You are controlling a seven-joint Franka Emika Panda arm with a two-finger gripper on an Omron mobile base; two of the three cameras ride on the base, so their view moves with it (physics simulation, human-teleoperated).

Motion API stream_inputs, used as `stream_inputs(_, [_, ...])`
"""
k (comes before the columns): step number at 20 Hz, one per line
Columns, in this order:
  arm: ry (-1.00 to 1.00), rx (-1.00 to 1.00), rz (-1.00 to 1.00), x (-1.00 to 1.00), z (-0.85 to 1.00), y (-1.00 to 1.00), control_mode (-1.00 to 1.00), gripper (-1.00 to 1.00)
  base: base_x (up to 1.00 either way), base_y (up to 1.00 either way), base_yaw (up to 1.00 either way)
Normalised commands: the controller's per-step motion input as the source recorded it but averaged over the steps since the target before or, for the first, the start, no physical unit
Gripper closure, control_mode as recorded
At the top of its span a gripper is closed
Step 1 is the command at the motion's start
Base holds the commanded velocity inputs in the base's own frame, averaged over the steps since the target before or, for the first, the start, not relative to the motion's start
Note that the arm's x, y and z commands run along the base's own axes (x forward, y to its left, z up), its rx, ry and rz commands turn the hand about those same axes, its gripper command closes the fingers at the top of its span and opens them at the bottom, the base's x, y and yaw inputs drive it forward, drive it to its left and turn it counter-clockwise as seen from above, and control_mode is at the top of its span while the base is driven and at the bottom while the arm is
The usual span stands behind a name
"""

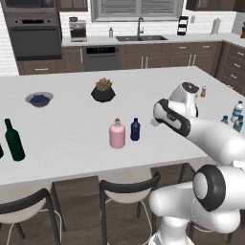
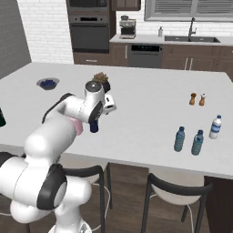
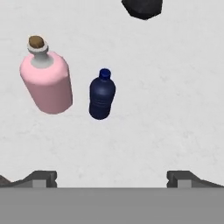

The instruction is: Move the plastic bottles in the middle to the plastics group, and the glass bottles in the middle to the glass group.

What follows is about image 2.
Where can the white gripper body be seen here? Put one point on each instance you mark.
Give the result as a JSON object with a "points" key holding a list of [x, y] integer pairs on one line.
{"points": [[111, 107]]}

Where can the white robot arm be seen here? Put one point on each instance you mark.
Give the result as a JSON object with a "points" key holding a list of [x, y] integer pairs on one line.
{"points": [[45, 142]]}

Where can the dark blue glass bottle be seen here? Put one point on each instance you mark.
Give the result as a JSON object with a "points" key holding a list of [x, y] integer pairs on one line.
{"points": [[94, 126]]}

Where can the potted plant in dark pot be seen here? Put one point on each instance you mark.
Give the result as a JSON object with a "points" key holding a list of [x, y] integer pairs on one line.
{"points": [[102, 78]]}

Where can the pink bottle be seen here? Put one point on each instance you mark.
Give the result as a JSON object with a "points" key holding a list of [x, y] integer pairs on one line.
{"points": [[78, 126]]}

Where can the grey dishwasher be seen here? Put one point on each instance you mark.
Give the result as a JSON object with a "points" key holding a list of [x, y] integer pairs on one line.
{"points": [[145, 56]]}

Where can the black stool with white seat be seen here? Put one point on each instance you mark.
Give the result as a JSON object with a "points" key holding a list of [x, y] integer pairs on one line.
{"points": [[91, 171], [176, 191]]}

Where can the grey bowl with blueberries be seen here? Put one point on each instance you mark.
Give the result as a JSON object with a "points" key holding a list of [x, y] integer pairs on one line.
{"points": [[48, 83]]}

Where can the blue ribbed plastic bottle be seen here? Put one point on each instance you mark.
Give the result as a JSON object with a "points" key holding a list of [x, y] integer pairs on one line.
{"points": [[179, 140], [197, 143]]}

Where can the silver coffee machine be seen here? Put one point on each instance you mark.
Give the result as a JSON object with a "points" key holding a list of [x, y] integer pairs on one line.
{"points": [[127, 28]]}

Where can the dark wood base cupboards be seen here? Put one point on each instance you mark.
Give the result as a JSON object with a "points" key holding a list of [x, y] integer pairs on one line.
{"points": [[176, 57]]}

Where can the brown pepper shaker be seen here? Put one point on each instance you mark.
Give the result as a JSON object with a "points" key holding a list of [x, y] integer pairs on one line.
{"points": [[192, 99]]}

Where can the brown white-topped salt shaker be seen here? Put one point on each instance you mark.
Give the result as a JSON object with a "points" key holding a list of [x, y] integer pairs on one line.
{"points": [[202, 100]]}

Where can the dark sink basin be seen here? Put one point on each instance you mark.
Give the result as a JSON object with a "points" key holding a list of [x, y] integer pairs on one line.
{"points": [[191, 39]]}

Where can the built-in black microwave oven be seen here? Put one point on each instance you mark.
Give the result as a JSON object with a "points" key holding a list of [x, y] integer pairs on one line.
{"points": [[88, 3]]}

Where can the white plastic bottle blue cap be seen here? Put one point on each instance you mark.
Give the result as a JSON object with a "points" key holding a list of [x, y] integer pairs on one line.
{"points": [[215, 128]]}

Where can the dark green glass bottle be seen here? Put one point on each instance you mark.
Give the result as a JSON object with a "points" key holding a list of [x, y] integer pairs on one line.
{"points": [[2, 118]]}

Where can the dark sink tap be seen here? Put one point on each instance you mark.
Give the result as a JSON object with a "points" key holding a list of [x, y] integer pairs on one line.
{"points": [[191, 30]]}

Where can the window with grey blinds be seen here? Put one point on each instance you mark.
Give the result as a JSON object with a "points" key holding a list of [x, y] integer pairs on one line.
{"points": [[188, 9]]}

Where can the dark wood island base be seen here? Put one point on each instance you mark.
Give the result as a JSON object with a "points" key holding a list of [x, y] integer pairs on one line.
{"points": [[220, 206]]}

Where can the dark wood wall cupboard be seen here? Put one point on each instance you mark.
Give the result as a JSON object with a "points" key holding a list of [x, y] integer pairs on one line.
{"points": [[126, 4]]}

